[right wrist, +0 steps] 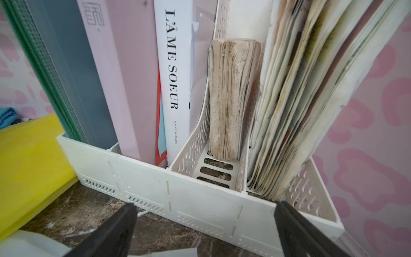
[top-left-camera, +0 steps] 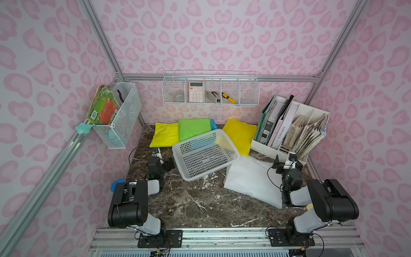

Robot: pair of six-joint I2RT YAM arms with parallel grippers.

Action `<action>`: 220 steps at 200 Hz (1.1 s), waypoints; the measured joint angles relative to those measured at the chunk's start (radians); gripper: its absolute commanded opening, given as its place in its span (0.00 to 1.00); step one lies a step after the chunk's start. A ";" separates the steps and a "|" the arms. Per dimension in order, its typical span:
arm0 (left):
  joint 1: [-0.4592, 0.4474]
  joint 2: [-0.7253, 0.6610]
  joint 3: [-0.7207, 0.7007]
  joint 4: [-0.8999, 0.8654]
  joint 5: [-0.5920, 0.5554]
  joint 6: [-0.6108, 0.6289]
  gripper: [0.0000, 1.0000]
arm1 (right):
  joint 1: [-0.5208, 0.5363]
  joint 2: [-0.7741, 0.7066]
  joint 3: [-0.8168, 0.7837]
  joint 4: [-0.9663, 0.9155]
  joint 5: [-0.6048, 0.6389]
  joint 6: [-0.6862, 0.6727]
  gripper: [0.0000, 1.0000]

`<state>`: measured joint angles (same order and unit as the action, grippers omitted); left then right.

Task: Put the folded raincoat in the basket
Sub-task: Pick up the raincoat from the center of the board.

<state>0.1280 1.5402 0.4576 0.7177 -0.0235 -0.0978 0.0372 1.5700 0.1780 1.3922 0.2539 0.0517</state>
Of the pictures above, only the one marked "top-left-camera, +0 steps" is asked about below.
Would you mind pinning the white raincoat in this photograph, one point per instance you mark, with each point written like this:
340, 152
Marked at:
256, 179

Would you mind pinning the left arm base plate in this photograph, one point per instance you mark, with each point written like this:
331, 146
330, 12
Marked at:
169, 239

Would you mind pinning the white desktop file organizer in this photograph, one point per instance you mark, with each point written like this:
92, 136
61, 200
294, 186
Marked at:
278, 122

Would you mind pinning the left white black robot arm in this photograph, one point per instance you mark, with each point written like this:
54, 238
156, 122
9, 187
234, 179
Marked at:
129, 207

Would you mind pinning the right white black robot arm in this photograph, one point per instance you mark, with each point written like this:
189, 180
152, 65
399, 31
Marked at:
330, 203

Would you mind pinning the yellow sticky note pad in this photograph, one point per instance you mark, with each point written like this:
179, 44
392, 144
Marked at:
309, 207

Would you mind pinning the grey stapler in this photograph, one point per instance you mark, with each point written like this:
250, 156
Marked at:
213, 97

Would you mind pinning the pink white calculator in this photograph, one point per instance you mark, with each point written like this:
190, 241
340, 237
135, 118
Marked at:
196, 92

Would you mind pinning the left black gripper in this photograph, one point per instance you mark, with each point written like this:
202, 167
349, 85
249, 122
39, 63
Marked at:
155, 158

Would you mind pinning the mint green wall hook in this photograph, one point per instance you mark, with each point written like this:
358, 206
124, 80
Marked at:
84, 128

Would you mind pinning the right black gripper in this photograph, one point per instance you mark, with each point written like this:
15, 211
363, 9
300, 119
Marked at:
286, 165

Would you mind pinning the green file folder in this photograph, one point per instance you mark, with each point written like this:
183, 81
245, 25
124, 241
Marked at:
262, 121

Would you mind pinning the lime yellow folded raincoat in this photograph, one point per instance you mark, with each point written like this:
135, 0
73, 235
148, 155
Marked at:
166, 135

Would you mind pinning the stack of beige papers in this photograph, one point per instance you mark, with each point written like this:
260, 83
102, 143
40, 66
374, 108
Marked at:
301, 138

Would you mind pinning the white wire wall shelf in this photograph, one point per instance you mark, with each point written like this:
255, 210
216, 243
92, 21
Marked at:
243, 87

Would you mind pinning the green raincoat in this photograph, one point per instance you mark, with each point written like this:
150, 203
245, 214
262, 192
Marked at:
191, 128

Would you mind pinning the white mesh wall basket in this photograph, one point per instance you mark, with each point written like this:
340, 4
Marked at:
117, 134

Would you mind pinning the white perforated plastic basket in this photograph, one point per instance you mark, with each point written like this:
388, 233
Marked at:
204, 154

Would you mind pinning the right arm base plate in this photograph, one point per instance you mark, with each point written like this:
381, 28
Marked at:
285, 238

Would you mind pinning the yellow black utility knife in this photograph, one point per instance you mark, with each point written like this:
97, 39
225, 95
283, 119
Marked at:
228, 98

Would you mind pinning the green red booklet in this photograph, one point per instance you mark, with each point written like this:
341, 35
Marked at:
104, 107

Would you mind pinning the blue folded raincoat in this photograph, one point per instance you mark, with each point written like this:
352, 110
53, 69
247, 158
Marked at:
213, 125

